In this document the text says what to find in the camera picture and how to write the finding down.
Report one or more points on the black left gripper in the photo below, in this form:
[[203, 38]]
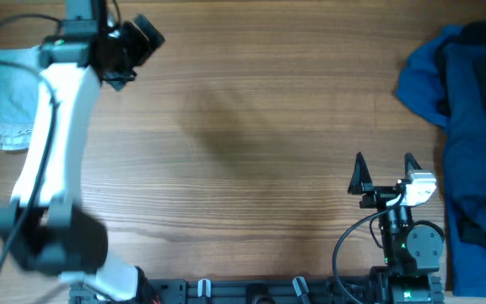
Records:
[[131, 31]]

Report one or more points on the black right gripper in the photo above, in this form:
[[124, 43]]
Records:
[[361, 183]]

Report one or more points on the light blue denim shorts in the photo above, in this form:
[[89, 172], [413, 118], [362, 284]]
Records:
[[18, 98]]

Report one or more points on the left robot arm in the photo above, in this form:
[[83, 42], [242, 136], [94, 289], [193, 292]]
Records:
[[44, 227]]

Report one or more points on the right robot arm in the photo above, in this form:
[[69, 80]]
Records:
[[411, 248]]

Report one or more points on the blue cloth garment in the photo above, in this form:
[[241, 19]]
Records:
[[421, 90]]

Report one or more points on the right white rail clip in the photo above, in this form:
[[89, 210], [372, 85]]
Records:
[[301, 289]]

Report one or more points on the white rail clip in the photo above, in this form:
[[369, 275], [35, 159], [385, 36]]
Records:
[[301, 289], [204, 288]]

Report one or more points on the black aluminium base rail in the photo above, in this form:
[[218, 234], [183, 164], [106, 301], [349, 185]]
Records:
[[268, 291]]

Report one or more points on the left white rail clip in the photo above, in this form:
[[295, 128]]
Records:
[[204, 288]]

